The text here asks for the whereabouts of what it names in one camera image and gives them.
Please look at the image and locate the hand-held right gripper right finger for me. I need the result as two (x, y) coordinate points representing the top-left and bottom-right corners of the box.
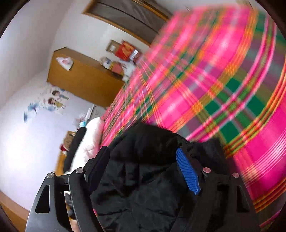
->
(176, 148), (261, 232)

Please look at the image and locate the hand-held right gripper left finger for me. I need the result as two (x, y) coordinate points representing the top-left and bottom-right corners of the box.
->
(26, 146), (110, 232)

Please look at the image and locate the black puffer jacket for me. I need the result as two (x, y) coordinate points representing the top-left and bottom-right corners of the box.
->
(90, 122), (230, 232)

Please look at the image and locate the white duvet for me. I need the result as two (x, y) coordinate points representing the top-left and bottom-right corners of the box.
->
(71, 117), (106, 173)

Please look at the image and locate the black pillow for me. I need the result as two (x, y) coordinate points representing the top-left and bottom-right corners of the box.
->
(63, 127), (87, 173)

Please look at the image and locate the brown stuffed toy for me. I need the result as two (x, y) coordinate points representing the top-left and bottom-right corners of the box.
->
(60, 131), (77, 152)

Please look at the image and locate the wooden wardrobe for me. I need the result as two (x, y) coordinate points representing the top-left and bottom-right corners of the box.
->
(46, 47), (126, 108)

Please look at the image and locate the pink plaid bed sheet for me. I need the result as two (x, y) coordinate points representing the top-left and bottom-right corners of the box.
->
(100, 4), (286, 231)

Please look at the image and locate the white plastic bag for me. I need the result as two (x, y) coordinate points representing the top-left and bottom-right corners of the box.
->
(55, 57), (74, 72)

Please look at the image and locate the red gift box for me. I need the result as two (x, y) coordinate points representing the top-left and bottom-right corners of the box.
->
(115, 41), (137, 61)

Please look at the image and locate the brown cardboard box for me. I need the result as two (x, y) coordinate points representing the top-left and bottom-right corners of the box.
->
(107, 40), (120, 53)

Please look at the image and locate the cartoon wall poster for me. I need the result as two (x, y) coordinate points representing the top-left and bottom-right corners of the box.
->
(23, 88), (70, 123)

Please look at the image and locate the grey door with wooden frame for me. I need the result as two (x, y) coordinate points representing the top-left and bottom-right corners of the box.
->
(83, 0), (171, 46)

